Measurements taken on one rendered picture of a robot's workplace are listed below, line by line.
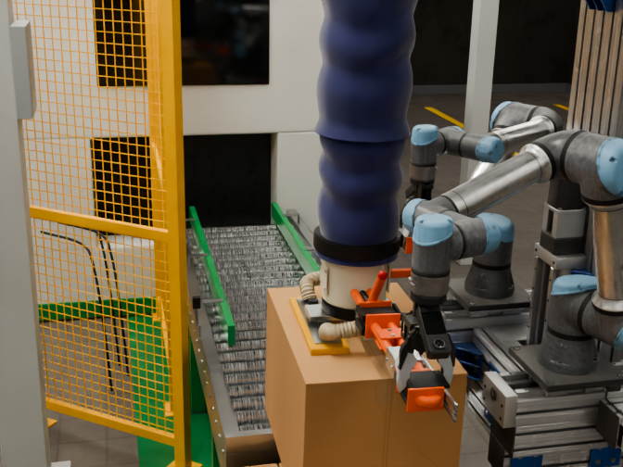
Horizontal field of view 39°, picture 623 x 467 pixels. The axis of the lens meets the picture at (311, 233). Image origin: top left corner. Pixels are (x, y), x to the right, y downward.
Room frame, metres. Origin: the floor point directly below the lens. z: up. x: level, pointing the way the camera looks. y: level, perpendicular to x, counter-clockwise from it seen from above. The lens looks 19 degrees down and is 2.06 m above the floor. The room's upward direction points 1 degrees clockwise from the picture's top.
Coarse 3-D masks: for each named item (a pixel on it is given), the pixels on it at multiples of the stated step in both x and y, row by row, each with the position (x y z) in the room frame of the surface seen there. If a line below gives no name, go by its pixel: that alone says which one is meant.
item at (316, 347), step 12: (300, 300) 2.28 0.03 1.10; (312, 300) 2.23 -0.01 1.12; (300, 312) 2.21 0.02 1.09; (300, 324) 2.14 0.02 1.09; (312, 324) 2.12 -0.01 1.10; (336, 324) 2.14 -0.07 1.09; (312, 336) 2.05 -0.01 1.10; (312, 348) 1.99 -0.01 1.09; (324, 348) 2.00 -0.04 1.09; (336, 348) 2.00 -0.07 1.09; (348, 348) 2.01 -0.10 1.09
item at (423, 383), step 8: (416, 376) 1.60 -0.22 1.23; (424, 376) 1.60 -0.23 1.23; (432, 376) 1.60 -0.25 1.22; (408, 384) 1.57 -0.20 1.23; (416, 384) 1.57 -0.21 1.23; (424, 384) 1.57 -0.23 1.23; (432, 384) 1.57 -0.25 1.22; (440, 384) 1.57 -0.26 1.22; (408, 392) 1.55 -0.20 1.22; (416, 392) 1.55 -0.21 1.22; (424, 392) 1.55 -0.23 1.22; (432, 392) 1.55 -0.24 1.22; (440, 392) 1.56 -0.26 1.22; (408, 400) 1.54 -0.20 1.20; (408, 408) 1.54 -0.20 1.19; (416, 408) 1.55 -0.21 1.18; (424, 408) 1.55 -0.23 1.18; (432, 408) 1.55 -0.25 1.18; (440, 408) 1.56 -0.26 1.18
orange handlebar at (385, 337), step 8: (392, 272) 2.23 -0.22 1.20; (400, 272) 2.24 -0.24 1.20; (408, 272) 2.24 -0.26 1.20; (352, 296) 2.07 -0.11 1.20; (360, 296) 2.05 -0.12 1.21; (368, 296) 2.07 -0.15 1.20; (376, 328) 1.86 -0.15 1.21; (392, 328) 1.85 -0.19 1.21; (400, 328) 1.85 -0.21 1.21; (376, 336) 1.83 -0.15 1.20; (384, 336) 1.81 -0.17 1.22; (392, 336) 1.81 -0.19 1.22; (400, 336) 1.81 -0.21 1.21; (376, 344) 1.83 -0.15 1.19; (384, 344) 1.78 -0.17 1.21; (392, 344) 1.82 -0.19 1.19; (400, 344) 1.79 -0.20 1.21; (416, 368) 1.67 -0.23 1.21; (424, 368) 1.67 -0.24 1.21; (416, 400) 1.54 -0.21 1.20; (424, 400) 1.54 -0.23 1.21; (432, 400) 1.54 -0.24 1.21; (440, 400) 1.55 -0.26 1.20
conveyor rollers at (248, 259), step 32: (224, 256) 4.12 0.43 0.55; (256, 256) 4.15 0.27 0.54; (288, 256) 4.18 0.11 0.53; (224, 288) 3.75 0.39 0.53; (256, 288) 3.71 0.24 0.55; (256, 320) 3.41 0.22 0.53; (224, 352) 3.11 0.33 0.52; (256, 352) 3.07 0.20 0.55; (256, 384) 2.87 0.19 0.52; (256, 416) 2.60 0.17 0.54
